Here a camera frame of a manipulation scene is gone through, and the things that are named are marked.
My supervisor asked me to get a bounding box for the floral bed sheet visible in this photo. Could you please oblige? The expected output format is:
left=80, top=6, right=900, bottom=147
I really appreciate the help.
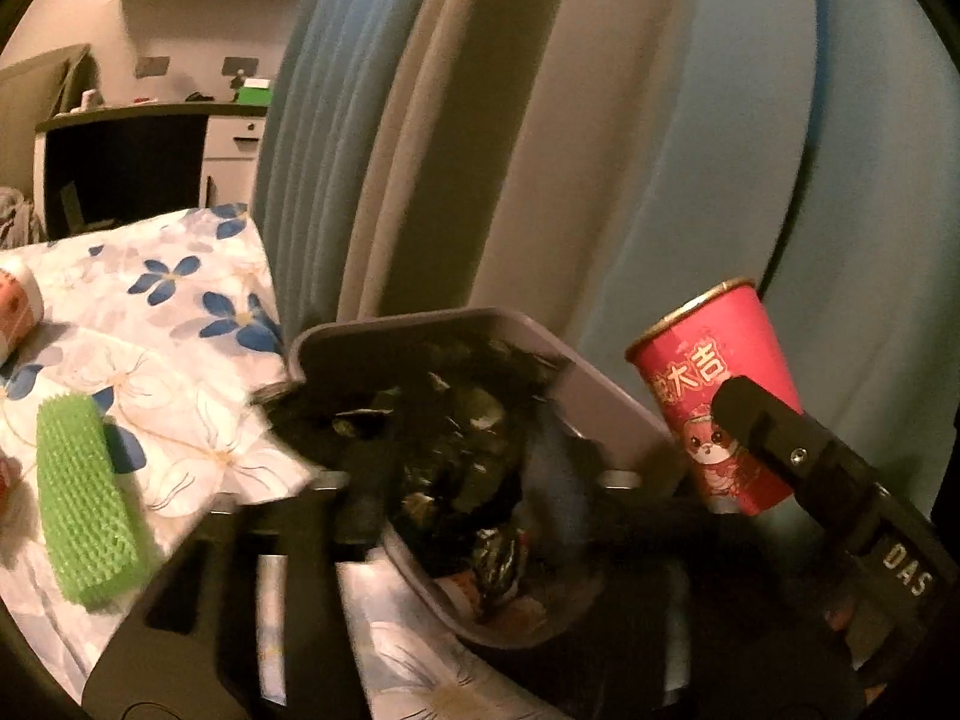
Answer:
left=0, top=202, right=571, bottom=720

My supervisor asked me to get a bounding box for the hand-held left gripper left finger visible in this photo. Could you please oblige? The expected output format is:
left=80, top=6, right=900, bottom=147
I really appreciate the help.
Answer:
left=81, top=435, right=398, bottom=720

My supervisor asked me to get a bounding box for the green foam net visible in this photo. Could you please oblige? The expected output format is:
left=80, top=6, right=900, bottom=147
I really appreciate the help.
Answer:
left=36, top=392, right=155, bottom=610

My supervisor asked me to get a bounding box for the red paper cup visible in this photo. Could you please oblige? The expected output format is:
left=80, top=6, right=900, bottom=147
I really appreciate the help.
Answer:
left=625, top=277, right=807, bottom=517

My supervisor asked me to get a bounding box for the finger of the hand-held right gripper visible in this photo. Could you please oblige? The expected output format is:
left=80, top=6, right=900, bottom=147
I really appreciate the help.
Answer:
left=711, top=375, right=880, bottom=535

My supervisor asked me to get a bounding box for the dark desk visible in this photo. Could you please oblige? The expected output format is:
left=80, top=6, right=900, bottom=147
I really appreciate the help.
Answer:
left=34, top=101, right=271, bottom=241

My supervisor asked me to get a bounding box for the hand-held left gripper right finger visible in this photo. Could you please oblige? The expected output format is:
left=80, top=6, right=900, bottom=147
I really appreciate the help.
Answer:
left=525, top=405, right=863, bottom=720

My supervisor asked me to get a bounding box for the grey striped duvet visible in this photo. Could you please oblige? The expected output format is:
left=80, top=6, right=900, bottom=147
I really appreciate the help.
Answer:
left=0, top=187, right=42, bottom=248

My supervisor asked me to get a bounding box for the white drawer cabinet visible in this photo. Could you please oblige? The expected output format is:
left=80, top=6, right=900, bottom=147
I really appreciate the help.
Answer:
left=201, top=116, right=267, bottom=207

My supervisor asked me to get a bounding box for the white apple print paper cup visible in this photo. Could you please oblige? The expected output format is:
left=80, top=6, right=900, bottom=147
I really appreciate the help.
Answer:
left=0, top=262, right=46, bottom=361

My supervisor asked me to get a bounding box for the grey plastic bin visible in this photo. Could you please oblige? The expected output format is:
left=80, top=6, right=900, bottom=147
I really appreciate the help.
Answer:
left=289, top=307, right=691, bottom=650

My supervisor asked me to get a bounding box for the blue and grey curtain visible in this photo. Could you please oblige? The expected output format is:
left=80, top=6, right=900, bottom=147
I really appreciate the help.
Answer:
left=251, top=0, right=960, bottom=563

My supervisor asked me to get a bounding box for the black plastic bag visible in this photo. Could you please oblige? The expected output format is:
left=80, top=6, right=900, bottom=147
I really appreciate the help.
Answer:
left=266, top=337, right=571, bottom=616

